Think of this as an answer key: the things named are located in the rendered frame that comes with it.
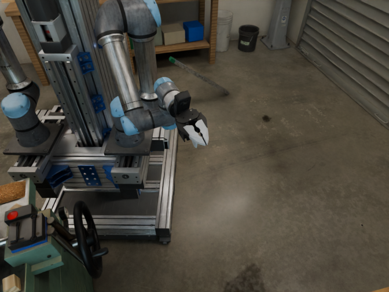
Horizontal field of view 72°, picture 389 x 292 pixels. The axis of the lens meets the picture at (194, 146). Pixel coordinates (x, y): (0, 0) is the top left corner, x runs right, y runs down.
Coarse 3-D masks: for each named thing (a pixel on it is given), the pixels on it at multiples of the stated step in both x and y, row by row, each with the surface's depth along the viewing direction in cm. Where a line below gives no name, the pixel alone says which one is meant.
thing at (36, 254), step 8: (48, 216) 91; (48, 224) 89; (8, 232) 86; (48, 240) 85; (8, 248) 83; (32, 248) 83; (40, 248) 83; (48, 248) 85; (56, 248) 87; (8, 256) 81; (16, 256) 82; (24, 256) 83; (32, 256) 85; (40, 256) 86; (48, 256) 87; (56, 256) 90; (16, 264) 84; (32, 264) 88
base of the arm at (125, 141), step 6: (120, 132) 129; (120, 138) 131; (126, 138) 130; (132, 138) 131; (138, 138) 134; (144, 138) 138; (120, 144) 132; (126, 144) 132; (132, 144) 132; (138, 144) 134
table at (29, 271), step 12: (24, 180) 109; (0, 204) 101; (12, 204) 101; (24, 204) 101; (0, 216) 97; (0, 228) 94; (0, 252) 88; (0, 264) 85; (24, 264) 85; (36, 264) 88; (48, 264) 88; (60, 264) 90; (0, 276) 83; (24, 276) 83; (0, 288) 80; (24, 288) 80
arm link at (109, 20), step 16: (112, 0) 94; (96, 16) 94; (112, 16) 93; (96, 32) 94; (112, 32) 93; (112, 48) 94; (112, 64) 95; (128, 64) 97; (128, 80) 96; (128, 96) 96; (128, 112) 97; (144, 112) 99; (128, 128) 96; (144, 128) 99
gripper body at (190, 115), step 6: (168, 108) 89; (186, 108) 85; (192, 108) 86; (174, 114) 91; (180, 114) 84; (186, 114) 84; (192, 114) 84; (198, 114) 83; (180, 120) 82; (186, 120) 82; (192, 120) 82; (198, 132) 86; (186, 138) 86
